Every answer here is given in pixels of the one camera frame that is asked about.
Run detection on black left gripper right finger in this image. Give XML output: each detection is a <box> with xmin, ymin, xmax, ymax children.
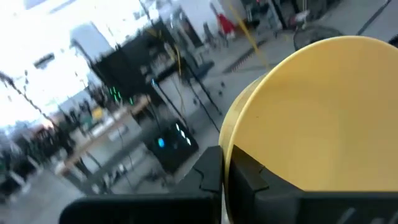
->
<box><xmin>228</xmin><ymin>144</ymin><xmax>398</xmax><ymax>224</ymax></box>

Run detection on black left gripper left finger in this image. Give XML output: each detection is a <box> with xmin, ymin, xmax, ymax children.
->
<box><xmin>58</xmin><ymin>145</ymin><xmax>224</xmax><ymax>224</ymax></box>

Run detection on yellow plastic bowl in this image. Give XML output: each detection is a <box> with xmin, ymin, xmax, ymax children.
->
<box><xmin>218</xmin><ymin>35</ymin><xmax>398</xmax><ymax>224</ymax></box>

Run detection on black computer tower blue lights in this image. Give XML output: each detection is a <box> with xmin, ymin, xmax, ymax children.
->
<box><xmin>146</xmin><ymin>119</ymin><xmax>200</xmax><ymax>175</ymax></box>

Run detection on wooden background table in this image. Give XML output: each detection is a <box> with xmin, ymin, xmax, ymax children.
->
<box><xmin>54</xmin><ymin>95</ymin><xmax>153</xmax><ymax>177</ymax></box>

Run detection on black equipment rack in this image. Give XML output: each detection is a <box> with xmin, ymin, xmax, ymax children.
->
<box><xmin>90</xmin><ymin>18</ymin><xmax>187</xmax><ymax>106</ymax></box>

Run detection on yellow upright pole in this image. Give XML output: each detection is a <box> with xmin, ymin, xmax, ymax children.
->
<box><xmin>226</xmin><ymin>0</ymin><xmax>271</xmax><ymax>71</ymax></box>

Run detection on red object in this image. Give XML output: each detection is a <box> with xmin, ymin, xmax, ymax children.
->
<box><xmin>216</xmin><ymin>12</ymin><xmax>236</xmax><ymax>40</ymax></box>

